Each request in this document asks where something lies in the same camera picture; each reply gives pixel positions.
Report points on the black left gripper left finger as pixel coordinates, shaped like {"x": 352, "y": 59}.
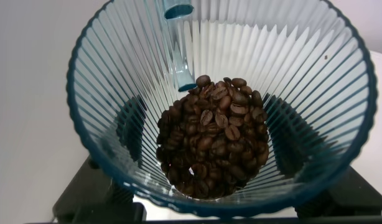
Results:
{"x": 85, "y": 196}

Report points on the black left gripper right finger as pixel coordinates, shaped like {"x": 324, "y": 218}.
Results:
{"x": 356, "y": 199}

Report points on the transparent blue ribbed plastic cup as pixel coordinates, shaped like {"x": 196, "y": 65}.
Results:
{"x": 116, "y": 62}

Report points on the dark roasted coffee beans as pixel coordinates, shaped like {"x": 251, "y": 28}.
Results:
{"x": 212, "y": 140}

